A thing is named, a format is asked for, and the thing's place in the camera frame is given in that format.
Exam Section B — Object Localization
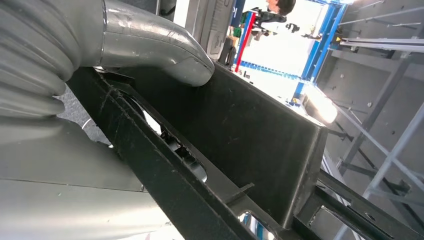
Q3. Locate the person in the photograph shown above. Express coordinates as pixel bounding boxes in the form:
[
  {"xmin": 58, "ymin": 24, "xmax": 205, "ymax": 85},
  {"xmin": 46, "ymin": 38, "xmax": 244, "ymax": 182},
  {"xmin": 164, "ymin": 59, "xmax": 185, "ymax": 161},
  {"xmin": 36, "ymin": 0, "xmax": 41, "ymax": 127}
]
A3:
[{"xmin": 251, "ymin": 0, "xmax": 297, "ymax": 37}]

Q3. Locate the blue metal shelf rack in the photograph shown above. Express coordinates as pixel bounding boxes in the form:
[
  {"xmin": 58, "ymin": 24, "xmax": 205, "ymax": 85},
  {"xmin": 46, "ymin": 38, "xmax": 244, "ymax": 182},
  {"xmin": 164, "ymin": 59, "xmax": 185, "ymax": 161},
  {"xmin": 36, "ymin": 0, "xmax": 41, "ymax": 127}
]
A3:
[{"xmin": 291, "ymin": 0, "xmax": 349, "ymax": 104}]

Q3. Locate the steel workbench table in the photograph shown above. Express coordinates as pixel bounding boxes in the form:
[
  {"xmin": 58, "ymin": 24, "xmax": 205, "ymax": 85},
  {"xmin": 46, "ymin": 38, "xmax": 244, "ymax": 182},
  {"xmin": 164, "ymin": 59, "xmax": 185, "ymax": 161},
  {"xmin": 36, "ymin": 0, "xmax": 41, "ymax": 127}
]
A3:
[{"xmin": 314, "ymin": 0, "xmax": 424, "ymax": 240}]

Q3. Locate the grey cabinet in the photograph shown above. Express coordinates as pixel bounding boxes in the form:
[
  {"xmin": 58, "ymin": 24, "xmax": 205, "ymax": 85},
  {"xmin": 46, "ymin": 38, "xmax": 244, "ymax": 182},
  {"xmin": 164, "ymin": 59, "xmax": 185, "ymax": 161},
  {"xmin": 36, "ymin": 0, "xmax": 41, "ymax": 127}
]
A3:
[{"xmin": 183, "ymin": 0, "xmax": 238, "ymax": 61}]

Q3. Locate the red and blue post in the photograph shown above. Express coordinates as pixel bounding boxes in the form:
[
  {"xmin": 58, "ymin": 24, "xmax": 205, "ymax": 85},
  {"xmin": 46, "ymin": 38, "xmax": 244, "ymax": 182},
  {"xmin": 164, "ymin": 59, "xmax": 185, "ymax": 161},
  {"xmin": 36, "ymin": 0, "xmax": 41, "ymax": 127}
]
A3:
[{"xmin": 234, "ymin": 11, "xmax": 258, "ymax": 74}]

